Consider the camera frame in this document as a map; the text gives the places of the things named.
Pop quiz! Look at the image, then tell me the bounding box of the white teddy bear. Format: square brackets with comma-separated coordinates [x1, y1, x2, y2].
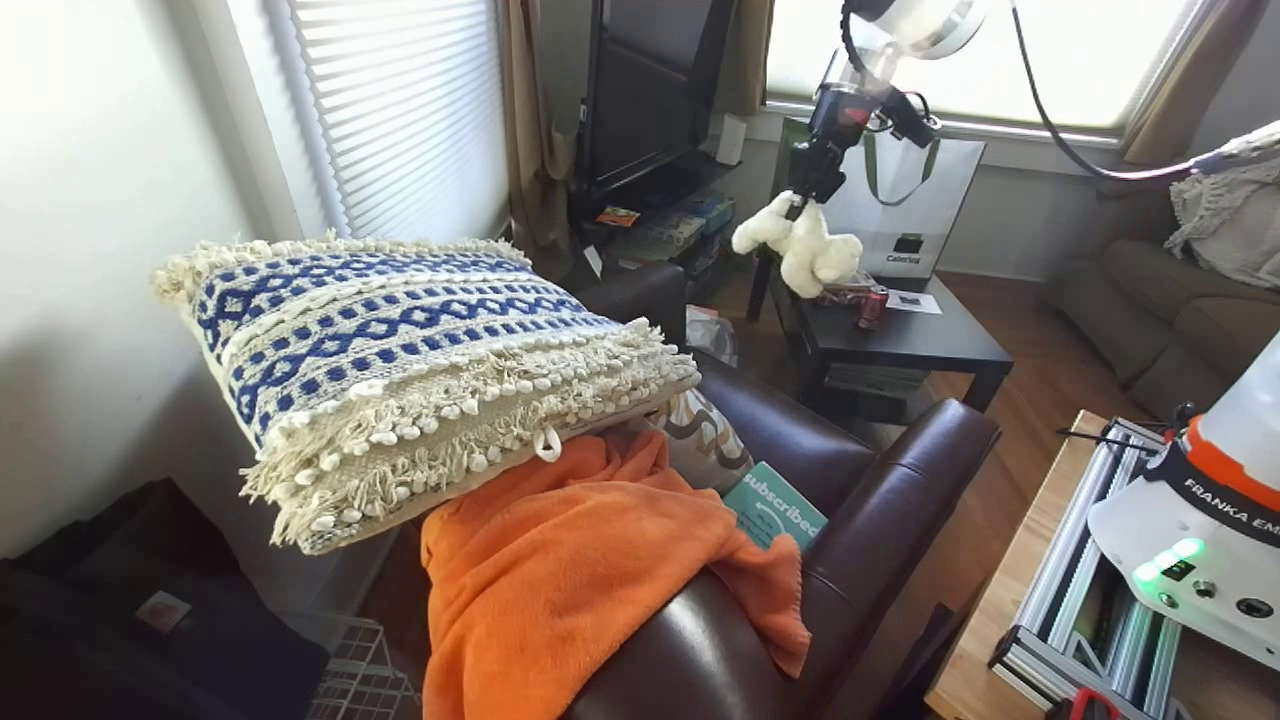
[731, 190, 865, 300]

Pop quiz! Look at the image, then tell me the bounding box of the grey sofa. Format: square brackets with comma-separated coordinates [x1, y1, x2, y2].
[1048, 232, 1280, 423]

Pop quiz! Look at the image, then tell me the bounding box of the small white box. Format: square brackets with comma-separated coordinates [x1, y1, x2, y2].
[714, 113, 750, 167]

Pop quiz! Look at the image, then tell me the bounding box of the white shopping bag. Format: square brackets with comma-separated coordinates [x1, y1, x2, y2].
[818, 128, 988, 282]

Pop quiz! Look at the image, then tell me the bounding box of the black television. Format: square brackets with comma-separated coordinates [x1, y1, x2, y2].
[573, 0, 738, 204]

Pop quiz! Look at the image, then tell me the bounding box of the black television stand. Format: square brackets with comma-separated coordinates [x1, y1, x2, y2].
[566, 150, 746, 303]

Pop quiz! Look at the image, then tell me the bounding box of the black coffee table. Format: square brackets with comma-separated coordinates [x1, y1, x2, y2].
[744, 248, 1015, 419]

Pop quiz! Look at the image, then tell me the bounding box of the stack of magazines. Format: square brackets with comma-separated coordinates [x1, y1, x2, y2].
[823, 361, 933, 399]

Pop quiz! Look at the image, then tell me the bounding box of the bright window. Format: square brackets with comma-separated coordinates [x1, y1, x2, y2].
[763, 0, 1216, 141]

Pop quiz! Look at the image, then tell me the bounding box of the brown curtain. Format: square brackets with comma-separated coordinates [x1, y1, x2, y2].
[497, 0, 579, 284]

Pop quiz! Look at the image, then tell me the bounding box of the patterned cushion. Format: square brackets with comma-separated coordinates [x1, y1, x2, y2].
[640, 386, 756, 497]

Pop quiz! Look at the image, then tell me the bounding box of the beige curtain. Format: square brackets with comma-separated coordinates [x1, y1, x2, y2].
[1119, 0, 1273, 167]

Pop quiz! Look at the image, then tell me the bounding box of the brown leather armchair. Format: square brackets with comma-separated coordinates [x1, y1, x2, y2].
[558, 258, 1002, 720]

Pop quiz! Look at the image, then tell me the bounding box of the teal booklet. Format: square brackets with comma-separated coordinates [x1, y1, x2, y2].
[721, 461, 830, 554]

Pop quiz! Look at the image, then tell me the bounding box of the grey fringed throw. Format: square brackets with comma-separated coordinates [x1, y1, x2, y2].
[1164, 158, 1280, 292]

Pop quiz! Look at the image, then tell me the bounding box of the window with white blinds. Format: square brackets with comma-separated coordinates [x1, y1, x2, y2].
[225, 0, 513, 244]

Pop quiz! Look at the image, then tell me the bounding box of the blue and white fringed pillow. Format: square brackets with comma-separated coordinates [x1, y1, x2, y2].
[151, 233, 703, 557]

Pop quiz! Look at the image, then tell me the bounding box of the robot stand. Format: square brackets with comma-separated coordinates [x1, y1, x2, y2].
[924, 408, 1280, 720]

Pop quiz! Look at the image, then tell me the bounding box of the orange blanket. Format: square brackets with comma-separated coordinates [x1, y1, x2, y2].
[419, 428, 813, 720]

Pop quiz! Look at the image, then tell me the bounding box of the red clamp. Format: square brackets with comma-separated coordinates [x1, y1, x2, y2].
[1044, 687, 1123, 720]

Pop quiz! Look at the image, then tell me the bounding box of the black bag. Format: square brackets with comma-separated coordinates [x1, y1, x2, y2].
[0, 478, 332, 720]

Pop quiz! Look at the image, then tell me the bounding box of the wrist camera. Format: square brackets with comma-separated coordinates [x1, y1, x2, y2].
[878, 88, 942, 150]

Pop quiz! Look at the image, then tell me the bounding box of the white wire basket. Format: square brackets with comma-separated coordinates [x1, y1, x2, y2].
[304, 614, 423, 720]

